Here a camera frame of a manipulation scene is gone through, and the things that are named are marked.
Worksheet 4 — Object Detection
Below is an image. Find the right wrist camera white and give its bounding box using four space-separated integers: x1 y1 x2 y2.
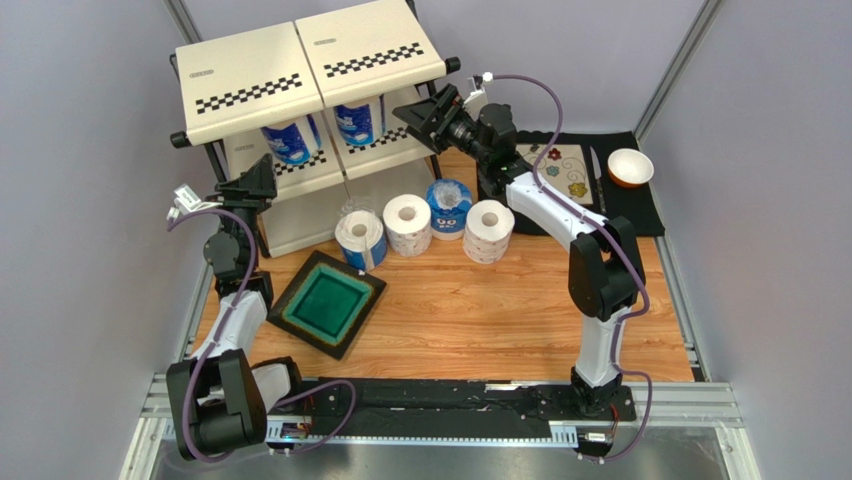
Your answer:
464 72 494 117

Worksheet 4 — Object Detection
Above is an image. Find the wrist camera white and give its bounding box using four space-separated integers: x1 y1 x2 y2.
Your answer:
167 184 203 222
464 72 494 117

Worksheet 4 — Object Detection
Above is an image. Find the silver table knife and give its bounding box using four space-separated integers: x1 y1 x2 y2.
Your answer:
590 146 607 215

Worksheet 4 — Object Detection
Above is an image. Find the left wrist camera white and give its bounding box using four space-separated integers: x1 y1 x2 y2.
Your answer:
167 184 203 222

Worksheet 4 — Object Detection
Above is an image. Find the aluminium frame rail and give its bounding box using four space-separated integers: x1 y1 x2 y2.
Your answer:
120 375 760 479

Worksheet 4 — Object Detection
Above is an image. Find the dark blue roll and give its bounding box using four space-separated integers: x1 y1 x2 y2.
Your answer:
261 114 322 165
332 95 387 147

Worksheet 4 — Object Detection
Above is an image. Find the green square plate black rim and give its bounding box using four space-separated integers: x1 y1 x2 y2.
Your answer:
267 251 387 360

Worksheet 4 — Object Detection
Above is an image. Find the white floral paper roll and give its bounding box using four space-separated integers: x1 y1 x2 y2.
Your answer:
382 194 432 257

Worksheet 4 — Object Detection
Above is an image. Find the plastic-wrapped roll blue label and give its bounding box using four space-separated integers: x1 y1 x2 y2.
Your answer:
334 199 388 272

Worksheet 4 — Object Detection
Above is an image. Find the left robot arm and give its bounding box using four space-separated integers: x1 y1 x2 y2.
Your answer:
166 154 296 463

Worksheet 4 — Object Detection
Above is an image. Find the blue cartoon-face wrapped roll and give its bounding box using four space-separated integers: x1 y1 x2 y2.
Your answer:
426 179 473 241

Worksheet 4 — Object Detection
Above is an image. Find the cream checkered three-tier shelf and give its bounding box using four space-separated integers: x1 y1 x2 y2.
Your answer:
171 1 461 257

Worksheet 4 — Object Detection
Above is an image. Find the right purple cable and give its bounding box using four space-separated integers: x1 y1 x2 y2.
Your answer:
489 73 655 465

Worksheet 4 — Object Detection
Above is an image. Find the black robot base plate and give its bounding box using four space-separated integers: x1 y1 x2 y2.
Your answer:
270 378 638 440

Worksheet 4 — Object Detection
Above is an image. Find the white and orange bowl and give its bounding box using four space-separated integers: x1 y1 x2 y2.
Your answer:
607 148 655 189

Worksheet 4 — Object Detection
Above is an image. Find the white red-floral paper roll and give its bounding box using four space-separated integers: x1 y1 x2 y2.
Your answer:
462 200 515 264

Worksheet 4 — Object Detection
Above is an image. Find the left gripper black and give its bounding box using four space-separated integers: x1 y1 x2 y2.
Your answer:
202 155 274 272

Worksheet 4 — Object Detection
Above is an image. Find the square floral plate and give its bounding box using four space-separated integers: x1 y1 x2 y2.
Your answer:
517 143 593 207

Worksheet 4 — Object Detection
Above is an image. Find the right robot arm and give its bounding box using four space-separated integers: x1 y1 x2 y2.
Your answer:
392 86 645 416

